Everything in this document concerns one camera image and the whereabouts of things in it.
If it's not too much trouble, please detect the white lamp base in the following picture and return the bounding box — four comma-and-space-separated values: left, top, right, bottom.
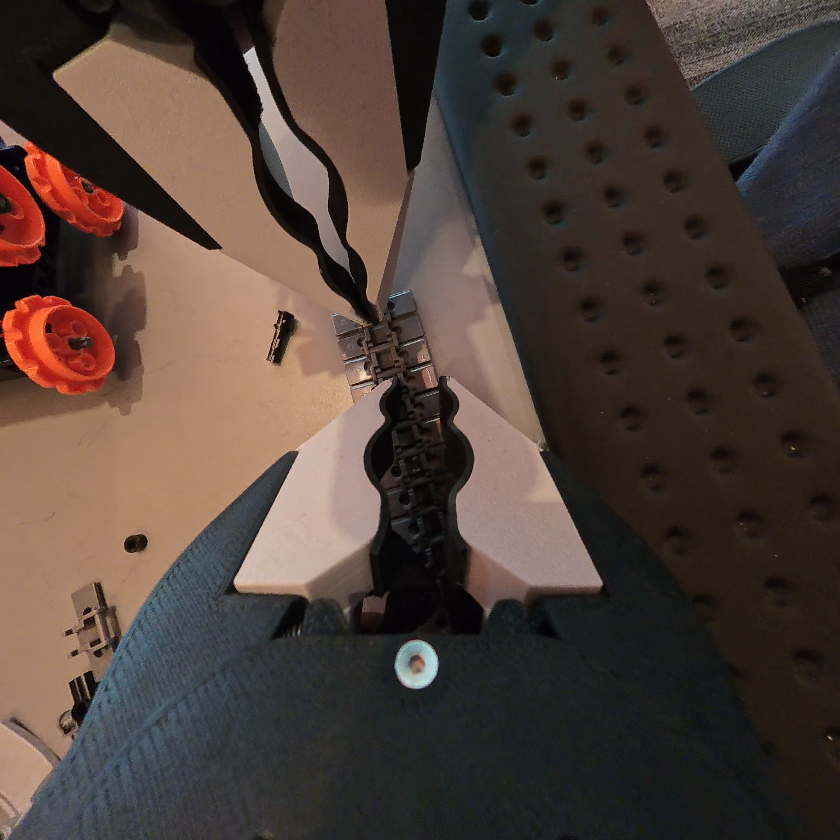
0, 718, 55, 819

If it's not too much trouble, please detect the teal chair seat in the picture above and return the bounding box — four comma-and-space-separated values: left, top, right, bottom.
692, 20, 840, 165

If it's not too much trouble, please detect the grey orange toy block vehicle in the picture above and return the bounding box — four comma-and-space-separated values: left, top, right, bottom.
0, 141, 126, 396

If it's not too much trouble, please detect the black perforated panel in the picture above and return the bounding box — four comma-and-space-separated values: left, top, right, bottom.
433, 0, 840, 840

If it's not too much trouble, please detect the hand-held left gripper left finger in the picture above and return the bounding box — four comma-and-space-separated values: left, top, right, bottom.
234, 379, 403, 611

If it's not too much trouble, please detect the single grey track link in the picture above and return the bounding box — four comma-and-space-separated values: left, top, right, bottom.
63, 582, 119, 661

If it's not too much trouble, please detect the grey toy track chain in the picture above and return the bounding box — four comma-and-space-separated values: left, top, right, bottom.
331, 290, 462, 592

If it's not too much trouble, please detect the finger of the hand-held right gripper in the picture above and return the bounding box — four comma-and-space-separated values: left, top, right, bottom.
262, 0, 409, 315
54, 21, 375, 324

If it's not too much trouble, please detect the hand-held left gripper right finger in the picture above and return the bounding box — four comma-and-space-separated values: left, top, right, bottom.
438, 377, 603, 608

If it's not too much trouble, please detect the black grey cross connector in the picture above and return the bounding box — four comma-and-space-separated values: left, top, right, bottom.
64, 672, 101, 733

